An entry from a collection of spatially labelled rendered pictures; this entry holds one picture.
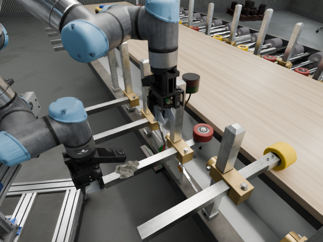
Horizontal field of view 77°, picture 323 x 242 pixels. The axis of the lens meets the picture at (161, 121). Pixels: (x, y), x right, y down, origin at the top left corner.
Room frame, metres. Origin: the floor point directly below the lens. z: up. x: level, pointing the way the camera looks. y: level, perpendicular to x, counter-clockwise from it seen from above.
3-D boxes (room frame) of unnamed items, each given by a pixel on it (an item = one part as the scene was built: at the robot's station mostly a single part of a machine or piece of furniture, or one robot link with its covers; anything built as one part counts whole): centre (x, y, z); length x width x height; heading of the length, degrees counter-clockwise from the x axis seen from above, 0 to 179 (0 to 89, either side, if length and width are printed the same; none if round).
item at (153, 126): (0.78, 0.06, 0.82); 0.14 x 0.06 x 0.05; 29
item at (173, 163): (0.60, -0.02, 0.75); 0.26 x 0.01 x 0.10; 29
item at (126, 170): (0.44, 0.12, 0.87); 0.09 x 0.07 x 0.02; 119
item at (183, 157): (0.57, -0.07, 0.84); 0.14 x 0.06 x 0.05; 29
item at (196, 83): (0.61, -0.10, 1.12); 0.06 x 0.06 x 0.02
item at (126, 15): (0.53, 0.10, 1.31); 0.11 x 0.11 x 0.08; 68
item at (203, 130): (0.60, -0.17, 0.85); 0.08 x 0.08 x 0.11
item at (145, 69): (0.80, 0.07, 0.87); 0.04 x 0.04 x 0.48; 29
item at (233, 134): (0.37, -0.18, 0.89); 0.04 x 0.04 x 0.48; 29
